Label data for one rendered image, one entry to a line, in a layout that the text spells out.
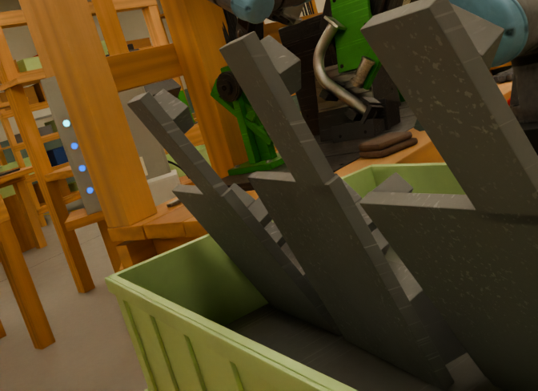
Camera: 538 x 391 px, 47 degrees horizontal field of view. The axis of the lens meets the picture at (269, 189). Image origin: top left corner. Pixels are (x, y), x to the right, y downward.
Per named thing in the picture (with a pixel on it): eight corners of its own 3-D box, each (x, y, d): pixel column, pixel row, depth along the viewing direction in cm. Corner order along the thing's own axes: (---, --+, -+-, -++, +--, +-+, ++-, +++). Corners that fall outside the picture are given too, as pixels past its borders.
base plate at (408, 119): (511, 78, 207) (510, 71, 206) (338, 179, 127) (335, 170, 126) (400, 101, 234) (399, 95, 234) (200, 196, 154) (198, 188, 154)
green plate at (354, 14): (391, 66, 165) (382, -12, 165) (374, 63, 159) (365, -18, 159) (355, 75, 173) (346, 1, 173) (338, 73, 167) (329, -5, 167)
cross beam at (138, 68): (363, 27, 245) (357, 5, 243) (98, 97, 151) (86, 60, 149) (352, 30, 248) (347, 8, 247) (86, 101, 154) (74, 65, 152)
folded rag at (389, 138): (395, 144, 136) (392, 131, 135) (419, 143, 129) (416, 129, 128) (359, 158, 132) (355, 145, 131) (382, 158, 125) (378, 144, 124)
